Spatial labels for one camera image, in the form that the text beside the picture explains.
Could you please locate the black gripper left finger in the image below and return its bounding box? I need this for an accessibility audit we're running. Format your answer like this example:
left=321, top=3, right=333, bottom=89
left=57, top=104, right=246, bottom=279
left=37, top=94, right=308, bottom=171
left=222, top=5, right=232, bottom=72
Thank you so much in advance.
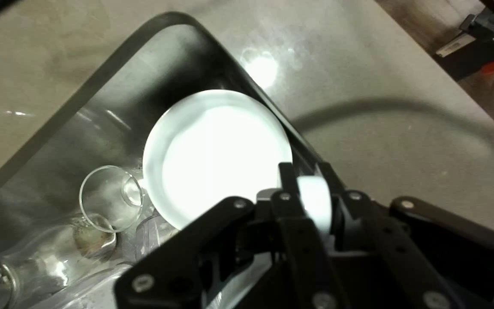
left=114, top=161, right=340, bottom=309

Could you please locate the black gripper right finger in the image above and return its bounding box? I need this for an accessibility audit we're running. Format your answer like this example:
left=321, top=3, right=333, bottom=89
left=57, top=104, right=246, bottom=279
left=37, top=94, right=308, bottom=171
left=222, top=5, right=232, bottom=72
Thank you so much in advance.
left=314, top=161, right=494, bottom=309

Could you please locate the large white mug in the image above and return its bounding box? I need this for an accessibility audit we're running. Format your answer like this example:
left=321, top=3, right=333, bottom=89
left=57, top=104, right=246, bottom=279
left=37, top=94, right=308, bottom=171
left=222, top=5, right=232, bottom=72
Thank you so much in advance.
left=206, top=173, right=340, bottom=309

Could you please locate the stainless steel sink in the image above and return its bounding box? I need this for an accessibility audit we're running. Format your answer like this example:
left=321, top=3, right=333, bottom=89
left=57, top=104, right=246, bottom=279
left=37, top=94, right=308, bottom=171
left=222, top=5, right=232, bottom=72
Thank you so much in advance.
left=0, top=10, right=330, bottom=309

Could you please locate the white plate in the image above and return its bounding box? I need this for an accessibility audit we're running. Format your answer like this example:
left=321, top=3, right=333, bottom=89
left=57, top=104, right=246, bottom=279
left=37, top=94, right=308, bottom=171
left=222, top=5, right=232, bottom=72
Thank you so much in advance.
left=141, top=87, right=296, bottom=230

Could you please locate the clear wine glass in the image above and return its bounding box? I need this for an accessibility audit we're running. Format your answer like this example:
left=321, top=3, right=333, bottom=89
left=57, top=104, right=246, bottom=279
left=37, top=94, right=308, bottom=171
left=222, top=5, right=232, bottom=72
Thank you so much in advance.
left=78, top=163, right=146, bottom=233

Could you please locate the small drinking glass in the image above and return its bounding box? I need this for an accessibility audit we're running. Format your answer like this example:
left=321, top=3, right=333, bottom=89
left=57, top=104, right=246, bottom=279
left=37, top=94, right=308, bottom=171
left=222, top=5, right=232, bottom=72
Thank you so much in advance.
left=73, top=211, right=117, bottom=255

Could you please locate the tall clear container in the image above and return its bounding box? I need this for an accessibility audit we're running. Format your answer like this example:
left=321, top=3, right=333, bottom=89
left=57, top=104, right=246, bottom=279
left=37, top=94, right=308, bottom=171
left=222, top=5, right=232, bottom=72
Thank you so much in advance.
left=6, top=219, right=164, bottom=309

